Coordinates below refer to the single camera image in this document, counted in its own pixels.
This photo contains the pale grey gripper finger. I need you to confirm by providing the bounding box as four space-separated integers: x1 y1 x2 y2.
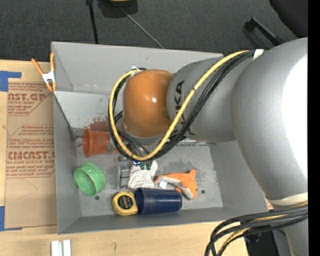
119 162 130 189

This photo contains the white cloth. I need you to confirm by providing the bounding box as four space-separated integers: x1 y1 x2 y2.
127 159 159 190

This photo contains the yellow tape measure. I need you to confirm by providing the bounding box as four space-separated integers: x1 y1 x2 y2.
111 191 139 217

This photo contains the orange plastic cup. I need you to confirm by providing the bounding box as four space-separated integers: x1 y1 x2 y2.
82 127 119 158

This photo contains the dark blue plastic cup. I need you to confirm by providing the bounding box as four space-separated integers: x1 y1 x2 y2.
134 187 183 216

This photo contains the brown cardboard board, red print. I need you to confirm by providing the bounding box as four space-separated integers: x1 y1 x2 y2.
0 59 59 230

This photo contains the grey metal bin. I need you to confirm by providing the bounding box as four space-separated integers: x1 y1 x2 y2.
50 41 270 235

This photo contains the green plastic ring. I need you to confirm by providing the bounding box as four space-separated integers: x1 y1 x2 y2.
73 161 107 197

